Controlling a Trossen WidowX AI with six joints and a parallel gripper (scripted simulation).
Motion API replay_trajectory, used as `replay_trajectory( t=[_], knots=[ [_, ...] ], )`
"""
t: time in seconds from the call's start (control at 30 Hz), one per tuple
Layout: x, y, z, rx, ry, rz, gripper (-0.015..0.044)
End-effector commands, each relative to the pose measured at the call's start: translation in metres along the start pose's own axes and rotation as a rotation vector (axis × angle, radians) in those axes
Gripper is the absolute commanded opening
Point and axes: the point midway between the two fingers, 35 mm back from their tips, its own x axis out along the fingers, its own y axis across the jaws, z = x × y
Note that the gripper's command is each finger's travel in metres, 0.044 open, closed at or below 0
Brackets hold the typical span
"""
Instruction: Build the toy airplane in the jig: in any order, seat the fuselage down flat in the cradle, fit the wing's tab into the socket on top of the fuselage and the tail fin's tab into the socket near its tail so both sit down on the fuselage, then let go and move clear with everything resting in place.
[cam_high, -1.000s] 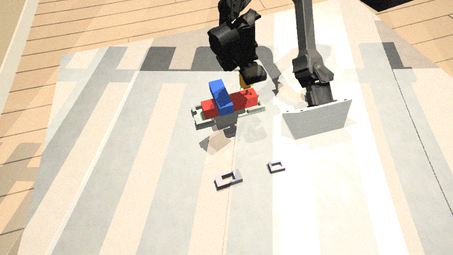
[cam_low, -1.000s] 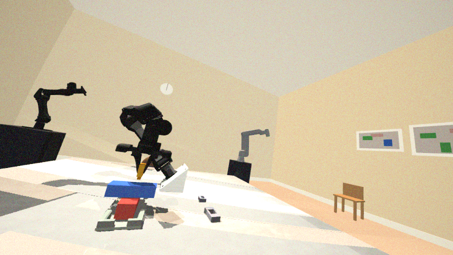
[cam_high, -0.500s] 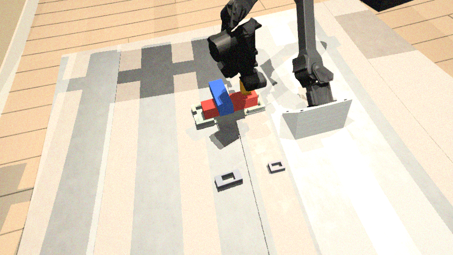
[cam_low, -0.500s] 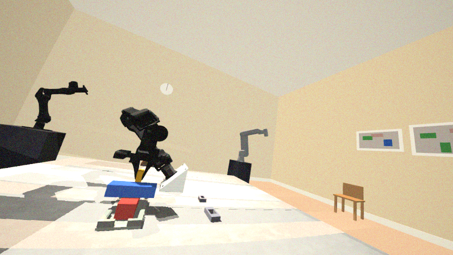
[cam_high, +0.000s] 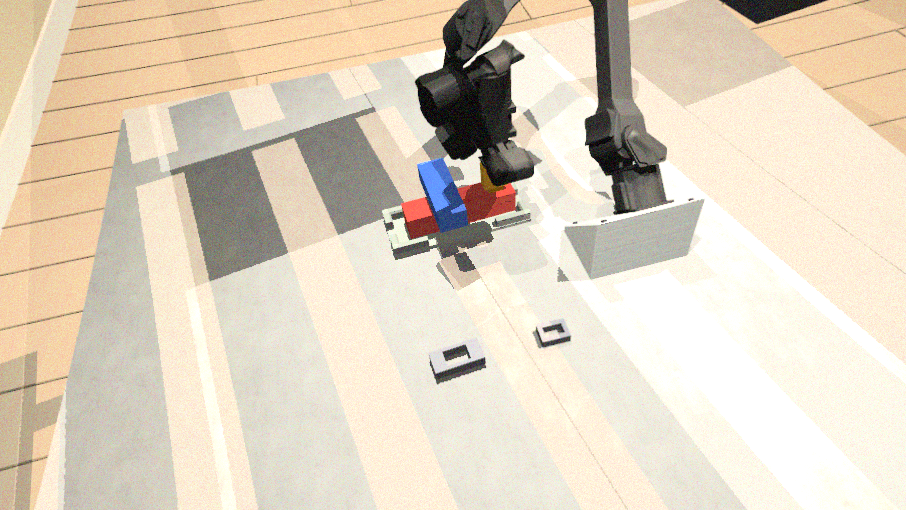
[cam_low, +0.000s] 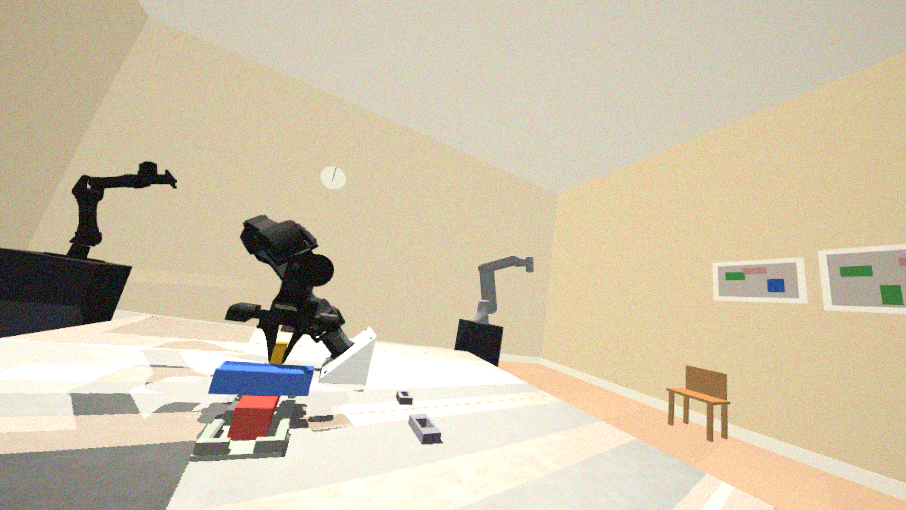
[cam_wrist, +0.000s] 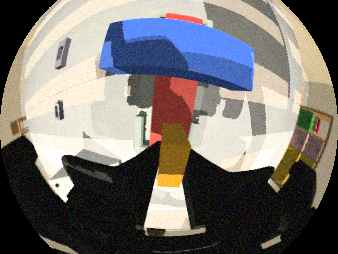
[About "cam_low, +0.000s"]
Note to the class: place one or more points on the yellow block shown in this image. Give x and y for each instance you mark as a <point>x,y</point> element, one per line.
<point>278,352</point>

